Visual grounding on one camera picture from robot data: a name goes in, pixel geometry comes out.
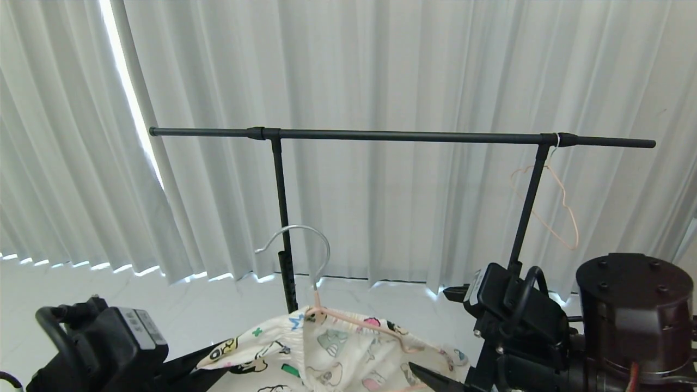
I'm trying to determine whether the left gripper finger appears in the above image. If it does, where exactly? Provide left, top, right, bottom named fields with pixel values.
left=157, top=343, right=229, bottom=392

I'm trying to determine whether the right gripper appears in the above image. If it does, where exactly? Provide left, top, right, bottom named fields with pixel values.
left=408, top=285, right=591, bottom=392

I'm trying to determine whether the cream printed garment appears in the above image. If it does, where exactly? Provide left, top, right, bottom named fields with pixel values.
left=195, top=307, right=472, bottom=392

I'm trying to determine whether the pink clothes hanger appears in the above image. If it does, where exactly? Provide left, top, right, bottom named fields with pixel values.
left=510, top=146, right=580, bottom=252
left=254, top=224, right=431, bottom=392

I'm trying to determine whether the black clothes rack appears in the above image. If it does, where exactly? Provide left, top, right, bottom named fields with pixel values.
left=149, top=126, right=657, bottom=315

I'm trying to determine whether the white curtain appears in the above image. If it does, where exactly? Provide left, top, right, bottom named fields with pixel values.
left=0, top=0, right=697, bottom=305

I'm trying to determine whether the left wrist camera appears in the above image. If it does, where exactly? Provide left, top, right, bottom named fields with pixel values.
left=26, top=296, right=169, bottom=392

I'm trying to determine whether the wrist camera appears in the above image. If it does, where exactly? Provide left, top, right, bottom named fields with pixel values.
left=463, top=263, right=571, bottom=354
left=26, top=296, right=169, bottom=392

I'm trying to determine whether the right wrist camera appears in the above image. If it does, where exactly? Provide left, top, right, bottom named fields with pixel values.
left=463, top=263, right=571, bottom=354

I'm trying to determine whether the black cable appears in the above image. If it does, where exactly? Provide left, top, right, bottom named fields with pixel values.
left=512, top=265, right=552, bottom=333
left=35, top=304, right=83, bottom=377

